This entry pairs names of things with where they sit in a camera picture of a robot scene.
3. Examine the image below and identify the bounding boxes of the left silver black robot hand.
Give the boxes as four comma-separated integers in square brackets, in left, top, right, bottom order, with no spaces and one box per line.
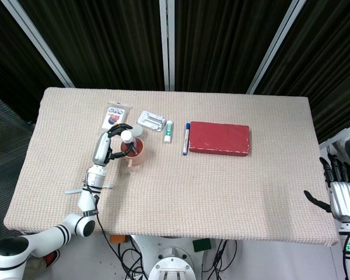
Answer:
[92,122,138,166]

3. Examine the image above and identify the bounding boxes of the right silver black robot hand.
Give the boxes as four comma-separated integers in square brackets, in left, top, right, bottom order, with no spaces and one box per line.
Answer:
[303,156,350,224]

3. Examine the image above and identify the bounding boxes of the white-capped toothpaste tube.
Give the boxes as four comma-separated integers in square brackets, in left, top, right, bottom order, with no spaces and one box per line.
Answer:
[121,130,138,155]

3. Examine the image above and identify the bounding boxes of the grey toothbrush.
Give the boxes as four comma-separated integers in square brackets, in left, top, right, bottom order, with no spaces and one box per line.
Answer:
[63,183,115,195]

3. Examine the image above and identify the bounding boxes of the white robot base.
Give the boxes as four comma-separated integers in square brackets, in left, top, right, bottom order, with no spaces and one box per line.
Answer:
[131,234,222,280]

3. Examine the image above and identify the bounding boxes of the pink ribbed cup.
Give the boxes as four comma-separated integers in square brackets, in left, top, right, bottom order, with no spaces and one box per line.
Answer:
[120,136,148,175]

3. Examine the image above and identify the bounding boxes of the printed clear plastic packet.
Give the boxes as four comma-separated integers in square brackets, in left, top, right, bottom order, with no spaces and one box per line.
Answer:
[100,101,133,131]

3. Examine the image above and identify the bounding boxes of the razor in blister pack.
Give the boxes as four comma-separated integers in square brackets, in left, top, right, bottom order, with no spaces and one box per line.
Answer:
[136,110,167,132]

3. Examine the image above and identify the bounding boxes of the green white glue stick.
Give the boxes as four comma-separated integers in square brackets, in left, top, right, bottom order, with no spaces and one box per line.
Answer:
[163,120,174,144]

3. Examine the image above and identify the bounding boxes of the blue white marker pen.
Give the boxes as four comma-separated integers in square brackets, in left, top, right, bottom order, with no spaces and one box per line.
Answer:
[181,122,192,156]

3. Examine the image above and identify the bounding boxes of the grey mesh panel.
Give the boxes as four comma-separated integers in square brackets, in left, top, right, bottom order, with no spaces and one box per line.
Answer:
[0,86,43,243]

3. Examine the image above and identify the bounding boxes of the beige woven tablecloth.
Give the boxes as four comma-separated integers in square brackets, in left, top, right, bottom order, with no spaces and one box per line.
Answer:
[3,87,339,248]

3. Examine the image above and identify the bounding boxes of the dark pleated curtain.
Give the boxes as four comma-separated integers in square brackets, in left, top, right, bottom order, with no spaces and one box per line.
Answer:
[0,0,350,144]

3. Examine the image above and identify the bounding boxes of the red brick block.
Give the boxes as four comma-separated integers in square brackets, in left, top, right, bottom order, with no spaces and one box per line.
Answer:
[188,121,253,159]

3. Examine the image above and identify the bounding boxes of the red shoe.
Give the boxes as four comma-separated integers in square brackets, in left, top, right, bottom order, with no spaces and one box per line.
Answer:
[43,252,61,268]

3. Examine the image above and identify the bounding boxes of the beige fabric bundle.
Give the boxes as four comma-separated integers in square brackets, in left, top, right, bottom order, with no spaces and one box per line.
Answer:
[20,256,47,280]

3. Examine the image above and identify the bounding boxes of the green box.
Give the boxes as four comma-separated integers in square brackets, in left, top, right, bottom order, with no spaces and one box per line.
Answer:
[192,238,213,253]

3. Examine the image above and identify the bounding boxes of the black floor cable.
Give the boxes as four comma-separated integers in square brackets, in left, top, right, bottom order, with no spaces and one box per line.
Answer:
[96,215,149,280]

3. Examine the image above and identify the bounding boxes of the white frame post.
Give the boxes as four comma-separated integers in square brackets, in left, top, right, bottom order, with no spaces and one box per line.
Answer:
[159,0,176,91]
[246,0,307,95]
[1,0,76,88]

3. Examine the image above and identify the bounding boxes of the black cable bundle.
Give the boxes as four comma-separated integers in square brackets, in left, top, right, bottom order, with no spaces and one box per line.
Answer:
[202,239,239,280]

